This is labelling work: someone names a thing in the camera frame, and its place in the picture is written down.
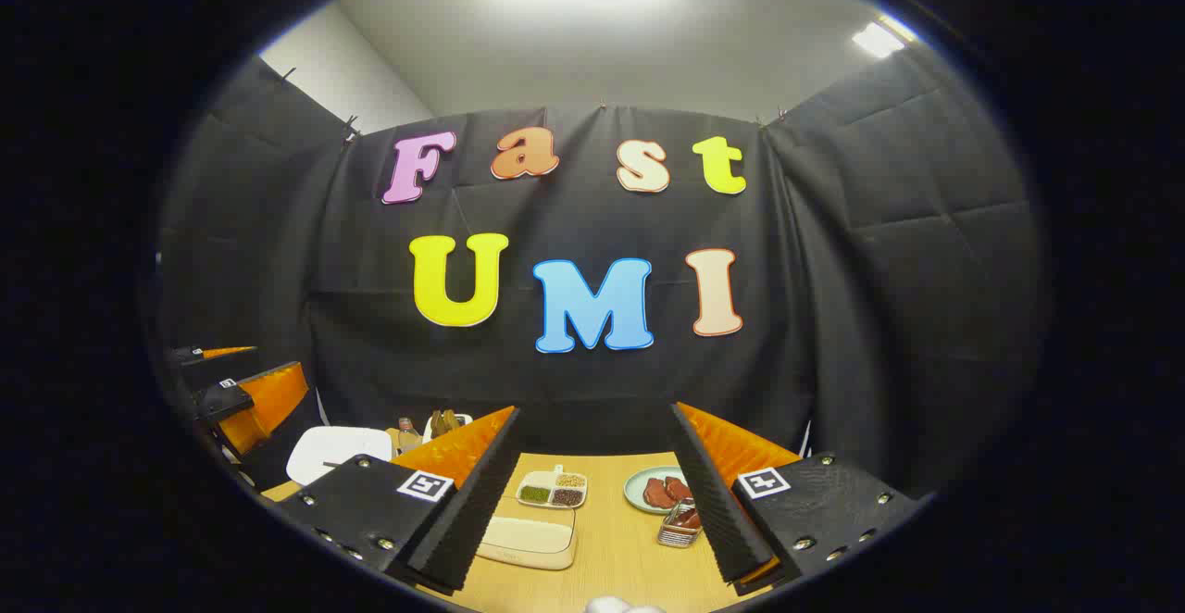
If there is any black backdrop cloth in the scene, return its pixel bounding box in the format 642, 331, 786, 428
153, 39, 1052, 503

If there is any cream rectangular rice tray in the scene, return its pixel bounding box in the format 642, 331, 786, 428
477, 507, 580, 570

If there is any small ceiling light panel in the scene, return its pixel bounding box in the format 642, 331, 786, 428
852, 19, 916, 59

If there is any pale green plate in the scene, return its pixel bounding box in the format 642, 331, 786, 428
623, 465, 692, 514

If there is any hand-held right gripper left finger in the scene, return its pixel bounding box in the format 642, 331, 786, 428
278, 405, 522, 595

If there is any white toaster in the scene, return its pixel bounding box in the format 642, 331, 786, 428
424, 409, 474, 444

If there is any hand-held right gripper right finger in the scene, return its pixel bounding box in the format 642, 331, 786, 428
670, 401, 928, 596

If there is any white rice cooker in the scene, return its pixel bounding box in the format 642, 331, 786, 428
285, 425, 394, 487

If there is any metal wire chopstick holder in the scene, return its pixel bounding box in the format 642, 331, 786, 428
657, 499, 703, 549

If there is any white divided grain dish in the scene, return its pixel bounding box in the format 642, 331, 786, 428
516, 467, 589, 510

